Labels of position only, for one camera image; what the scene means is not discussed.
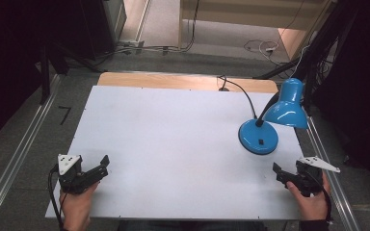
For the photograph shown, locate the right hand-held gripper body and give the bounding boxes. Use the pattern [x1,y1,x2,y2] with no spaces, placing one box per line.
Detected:
[294,155,342,198]

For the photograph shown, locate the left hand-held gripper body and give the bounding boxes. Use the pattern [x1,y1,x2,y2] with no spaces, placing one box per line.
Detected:
[57,154,94,195]

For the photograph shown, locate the person's right hand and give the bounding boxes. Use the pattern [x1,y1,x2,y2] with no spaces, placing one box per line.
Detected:
[285,172,332,223]

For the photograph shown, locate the person's left hand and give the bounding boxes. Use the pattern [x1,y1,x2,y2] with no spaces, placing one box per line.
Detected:
[59,180,101,226]

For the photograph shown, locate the blue desk lamp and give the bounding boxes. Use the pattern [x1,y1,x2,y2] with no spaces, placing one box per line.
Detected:
[237,77,309,156]

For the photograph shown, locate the black metal stand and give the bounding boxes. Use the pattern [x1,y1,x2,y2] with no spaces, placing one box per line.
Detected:
[39,42,104,105]
[252,0,360,112]

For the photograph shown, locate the grey power strip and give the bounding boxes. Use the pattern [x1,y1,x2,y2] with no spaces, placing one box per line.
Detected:
[118,39,145,55]

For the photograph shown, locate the black cabinet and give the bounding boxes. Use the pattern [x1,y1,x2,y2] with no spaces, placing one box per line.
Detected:
[76,0,128,62]

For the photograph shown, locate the light wooden furniture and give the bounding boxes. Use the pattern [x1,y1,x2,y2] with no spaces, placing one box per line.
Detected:
[178,0,336,62]

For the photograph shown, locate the aluminium floor rail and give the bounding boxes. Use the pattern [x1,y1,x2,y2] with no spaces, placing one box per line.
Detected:
[305,115,362,231]
[0,74,62,231]

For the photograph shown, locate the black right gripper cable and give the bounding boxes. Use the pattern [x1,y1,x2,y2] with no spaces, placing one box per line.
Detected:
[304,171,334,223]

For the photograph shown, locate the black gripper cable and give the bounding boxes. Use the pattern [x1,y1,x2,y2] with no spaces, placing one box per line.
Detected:
[47,164,69,231]
[304,171,334,223]

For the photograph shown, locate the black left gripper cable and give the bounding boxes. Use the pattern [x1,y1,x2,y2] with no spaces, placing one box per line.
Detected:
[47,164,69,231]

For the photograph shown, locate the black lamp cable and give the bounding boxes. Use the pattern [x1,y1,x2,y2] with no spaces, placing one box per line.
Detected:
[217,74,258,120]

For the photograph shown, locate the white floor cable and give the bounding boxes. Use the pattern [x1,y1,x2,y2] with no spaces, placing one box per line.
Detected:
[243,38,281,63]

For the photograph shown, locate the black floor cables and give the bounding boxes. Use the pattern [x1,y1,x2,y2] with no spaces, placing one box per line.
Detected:
[91,0,201,66]

